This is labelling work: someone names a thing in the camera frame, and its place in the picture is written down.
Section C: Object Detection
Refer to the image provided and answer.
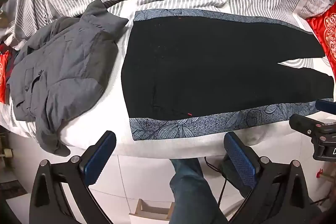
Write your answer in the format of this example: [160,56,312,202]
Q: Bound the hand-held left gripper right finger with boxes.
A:
[223,132,315,224]

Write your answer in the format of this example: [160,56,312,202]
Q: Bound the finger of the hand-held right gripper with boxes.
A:
[289,113,336,141]
[316,99,336,112]

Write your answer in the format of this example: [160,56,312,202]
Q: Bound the grey padded jacket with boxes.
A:
[6,0,129,157]

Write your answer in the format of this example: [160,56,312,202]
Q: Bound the black cable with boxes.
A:
[204,156,229,205]

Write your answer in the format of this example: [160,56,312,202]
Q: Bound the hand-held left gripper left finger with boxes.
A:
[29,130,117,224]

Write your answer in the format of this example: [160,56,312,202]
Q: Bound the red patterned pillow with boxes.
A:
[0,52,13,104]
[306,2,336,75]

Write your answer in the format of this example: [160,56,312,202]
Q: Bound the person's leg in jeans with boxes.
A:
[169,158,229,224]

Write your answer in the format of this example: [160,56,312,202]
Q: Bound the black pants with floral trim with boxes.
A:
[121,9,334,140]

